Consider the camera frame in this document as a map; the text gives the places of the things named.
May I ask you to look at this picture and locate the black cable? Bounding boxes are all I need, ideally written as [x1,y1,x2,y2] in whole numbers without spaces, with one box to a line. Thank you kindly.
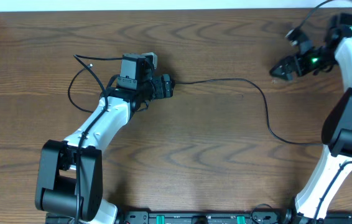
[67,63,95,113]
[172,77,325,146]

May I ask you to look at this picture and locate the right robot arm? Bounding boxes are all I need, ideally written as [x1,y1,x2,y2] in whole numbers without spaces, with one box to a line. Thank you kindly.
[269,13,352,223]

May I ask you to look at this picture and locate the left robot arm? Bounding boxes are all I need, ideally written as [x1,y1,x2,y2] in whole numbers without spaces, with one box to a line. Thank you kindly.
[35,52,175,223]

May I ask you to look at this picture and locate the left camera cable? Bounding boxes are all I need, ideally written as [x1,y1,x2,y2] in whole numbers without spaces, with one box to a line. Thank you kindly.
[72,54,124,224]

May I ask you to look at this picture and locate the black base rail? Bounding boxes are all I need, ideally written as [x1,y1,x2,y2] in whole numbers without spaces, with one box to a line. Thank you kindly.
[45,202,352,224]

